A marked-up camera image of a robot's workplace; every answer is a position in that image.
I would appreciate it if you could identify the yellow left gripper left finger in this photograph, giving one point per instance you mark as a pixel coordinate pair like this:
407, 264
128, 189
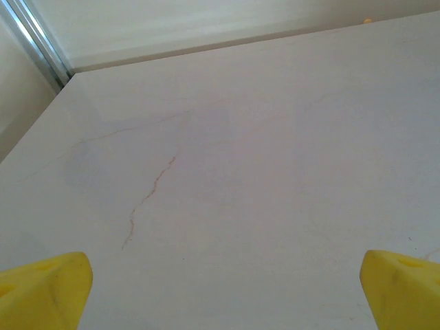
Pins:
41, 295

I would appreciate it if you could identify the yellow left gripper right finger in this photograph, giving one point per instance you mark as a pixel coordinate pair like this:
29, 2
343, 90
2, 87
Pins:
405, 295

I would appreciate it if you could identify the aluminium frame post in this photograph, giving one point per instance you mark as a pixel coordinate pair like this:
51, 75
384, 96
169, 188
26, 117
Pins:
36, 38

